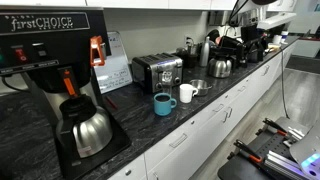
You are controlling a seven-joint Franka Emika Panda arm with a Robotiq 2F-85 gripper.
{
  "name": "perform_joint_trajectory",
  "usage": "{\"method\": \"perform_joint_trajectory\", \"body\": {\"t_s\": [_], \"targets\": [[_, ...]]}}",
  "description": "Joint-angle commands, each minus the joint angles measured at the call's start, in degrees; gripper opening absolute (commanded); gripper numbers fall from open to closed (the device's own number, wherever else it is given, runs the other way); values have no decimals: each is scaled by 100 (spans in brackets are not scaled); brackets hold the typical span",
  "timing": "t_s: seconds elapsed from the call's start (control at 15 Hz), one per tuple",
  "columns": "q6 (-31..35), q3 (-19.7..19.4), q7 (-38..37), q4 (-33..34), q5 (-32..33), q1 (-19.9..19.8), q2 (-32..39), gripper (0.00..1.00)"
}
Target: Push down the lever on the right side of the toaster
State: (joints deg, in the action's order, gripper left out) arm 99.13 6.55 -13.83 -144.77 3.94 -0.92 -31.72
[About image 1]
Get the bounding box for black and steel toaster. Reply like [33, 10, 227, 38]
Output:
[132, 53, 183, 94]

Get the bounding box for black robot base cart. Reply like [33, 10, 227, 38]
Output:
[218, 117, 320, 180]

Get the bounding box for teal ceramic mug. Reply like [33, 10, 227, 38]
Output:
[154, 93, 177, 116]

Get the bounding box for white ceramic mug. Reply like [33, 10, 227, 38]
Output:
[179, 84, 198, 103]

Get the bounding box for small steel bowl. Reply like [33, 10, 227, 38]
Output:
[190, 79, 211, 96]

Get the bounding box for small whiteboard sign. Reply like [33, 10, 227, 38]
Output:
[94, 31, 133, 93]

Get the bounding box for silver water bottle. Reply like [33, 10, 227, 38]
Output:
[199, 37, 210, 67]

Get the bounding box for steel carafe with black lid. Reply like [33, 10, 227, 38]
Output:
[207, 56, 232, 78]

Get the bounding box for white lower cabinets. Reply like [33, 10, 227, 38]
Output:
[107, 36, 297, 180]

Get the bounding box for white cabinets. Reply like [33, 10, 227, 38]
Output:
[0, 0, 299, 13]
[107, 36, 297, 180]

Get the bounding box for steel coffee carafe under brewer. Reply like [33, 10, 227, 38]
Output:
[56, 95, 113, 160]

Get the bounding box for black dish drying rack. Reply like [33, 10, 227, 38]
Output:
[218, 36, 264, 67]

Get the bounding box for black commercial coffee brewer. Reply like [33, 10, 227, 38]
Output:
[0, 5, 130, 180]

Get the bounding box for white upper cabinets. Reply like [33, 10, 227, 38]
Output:
[0, 0, 299, 13]

